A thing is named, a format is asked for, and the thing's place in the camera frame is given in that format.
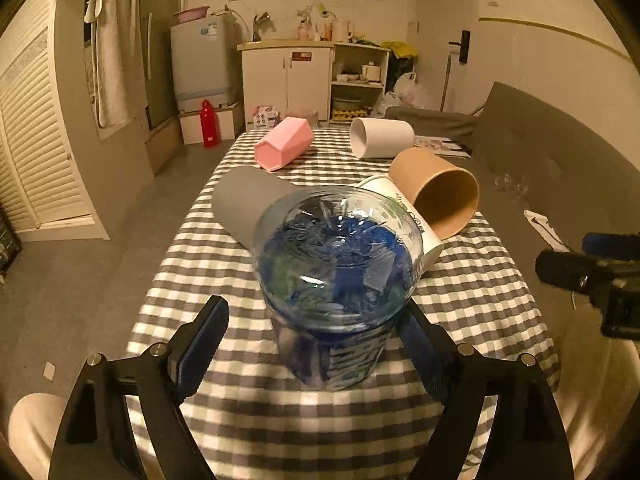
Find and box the brown paper cup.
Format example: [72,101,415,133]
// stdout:
[388,146,480,240]

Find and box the white floral paper cup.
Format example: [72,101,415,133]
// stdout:
[357,174,444,273]

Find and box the white cylindrical cup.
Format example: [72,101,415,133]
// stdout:
[349,118,416,159]

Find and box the grey cylindrical cup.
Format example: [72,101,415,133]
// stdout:
[212,166,297,249]

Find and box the pink faceted cup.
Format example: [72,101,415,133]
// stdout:
[254,117,314,172]

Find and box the white paper on sofa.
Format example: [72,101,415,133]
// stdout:
[523,209,570,252]

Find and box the grey sofa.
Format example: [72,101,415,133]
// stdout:
[384,80,640,461]

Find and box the grey white checkered tablecloth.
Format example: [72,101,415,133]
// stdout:
[124,127,561,480]

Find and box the magazine on sofa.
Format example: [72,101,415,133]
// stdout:
[414,136,472,159]

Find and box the silver suitcase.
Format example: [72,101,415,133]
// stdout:
[0,209,22,282]

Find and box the grey blanket on sofa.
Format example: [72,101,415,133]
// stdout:
[384,106,480,139]

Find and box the white louvered wardrobe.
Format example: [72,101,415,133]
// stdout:
[1,0,153,242]

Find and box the white plastic bag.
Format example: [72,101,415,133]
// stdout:
[394,72,427,108]

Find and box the open shelf unit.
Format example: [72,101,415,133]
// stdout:
[329,42,390,124]

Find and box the red thermos bottle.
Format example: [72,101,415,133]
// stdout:
[200,100,220,148]

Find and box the pink waste bin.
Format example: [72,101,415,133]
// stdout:
[285,107,319,129]

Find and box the white kettle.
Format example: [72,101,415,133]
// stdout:
[332,18,355,44]

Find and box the white hanging towel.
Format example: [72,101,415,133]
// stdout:
[85,0,146,129]

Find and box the small printed carton box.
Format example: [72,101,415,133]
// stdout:
[252,105,281,129]

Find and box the white kitchen cabinet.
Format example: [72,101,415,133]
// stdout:
[238,39,334,129]

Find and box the white washing machine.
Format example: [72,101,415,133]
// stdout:
[170,13,242,114]

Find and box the pink basin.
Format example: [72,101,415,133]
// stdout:
[174,6,209,24]

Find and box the black door handle lock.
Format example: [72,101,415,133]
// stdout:
[449,29,471,64]

